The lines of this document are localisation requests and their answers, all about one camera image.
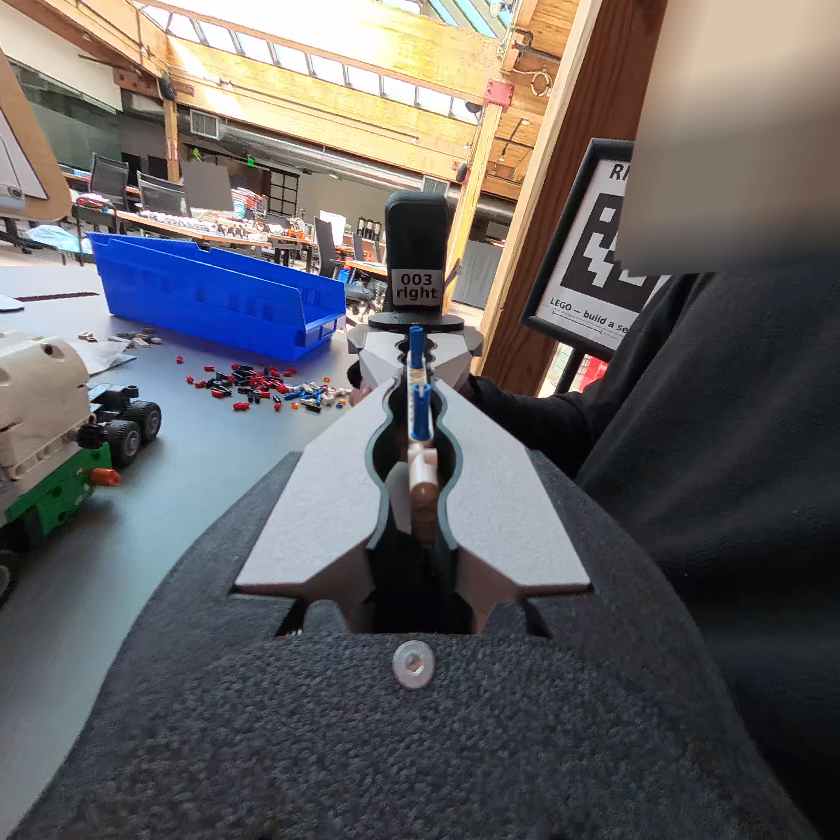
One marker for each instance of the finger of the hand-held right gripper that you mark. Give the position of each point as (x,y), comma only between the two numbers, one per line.
(380,361)
(453,361)

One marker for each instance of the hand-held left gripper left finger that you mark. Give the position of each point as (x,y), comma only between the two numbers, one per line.
(315,518)

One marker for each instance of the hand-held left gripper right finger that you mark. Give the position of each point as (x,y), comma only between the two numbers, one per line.
(512,525)

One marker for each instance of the white lego beam assembly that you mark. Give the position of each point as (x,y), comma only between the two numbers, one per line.
(417,420)

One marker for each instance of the person's right forearm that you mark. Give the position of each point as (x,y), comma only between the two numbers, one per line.
(544,420)

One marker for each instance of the pile of small lego pieces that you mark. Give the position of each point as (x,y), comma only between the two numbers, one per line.
(262,387)

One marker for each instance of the group of grey lego pieces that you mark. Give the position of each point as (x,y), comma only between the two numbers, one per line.
(134,339)

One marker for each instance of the white and green lego truck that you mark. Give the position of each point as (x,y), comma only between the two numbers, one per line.
(46,420)

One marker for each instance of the black office chair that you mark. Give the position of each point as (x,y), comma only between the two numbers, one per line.
(163,193)
(108,180)
(326,246)

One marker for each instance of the black framed sign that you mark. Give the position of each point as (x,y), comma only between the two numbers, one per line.
(590,262)

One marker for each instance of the blue plastic bin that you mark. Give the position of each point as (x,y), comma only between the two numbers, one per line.
(216,289)

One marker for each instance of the person's black clothing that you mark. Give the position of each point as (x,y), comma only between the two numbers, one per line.
(735,525)

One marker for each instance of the long wooden table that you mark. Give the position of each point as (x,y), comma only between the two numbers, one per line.
(190,231)

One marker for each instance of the clear plastic bag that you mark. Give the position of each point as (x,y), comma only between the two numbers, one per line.
(105,354)

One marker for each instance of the wooden instruction board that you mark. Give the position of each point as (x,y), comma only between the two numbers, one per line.
(29,164)

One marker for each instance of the wooden post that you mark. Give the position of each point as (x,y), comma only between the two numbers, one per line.
(577,131)

